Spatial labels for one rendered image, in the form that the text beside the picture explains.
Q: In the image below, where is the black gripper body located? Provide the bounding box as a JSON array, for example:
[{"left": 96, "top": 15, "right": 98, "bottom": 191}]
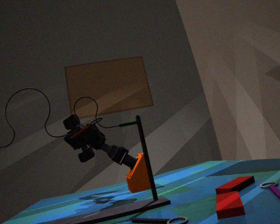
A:
[{"left": 63, "top": 114, "right": 95, "bottom": 162}]

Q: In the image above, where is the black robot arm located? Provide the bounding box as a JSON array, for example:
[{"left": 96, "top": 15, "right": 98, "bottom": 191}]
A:
[{"left": 84, "top": 124, "right": 138, "bottom": 169}]

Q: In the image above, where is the orange long bar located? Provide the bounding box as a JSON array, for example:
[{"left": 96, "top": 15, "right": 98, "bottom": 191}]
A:
[{"left": 70, "top": 117, "right": 103, "bottom": 138}]

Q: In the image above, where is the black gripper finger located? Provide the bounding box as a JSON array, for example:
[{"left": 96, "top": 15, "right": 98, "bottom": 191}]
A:
[
  {"left": 64, "top": 126, "right": 78, "bottom": 139},
  {"left": 65, "top": 137, "right": 85, "bottom": 150}
]

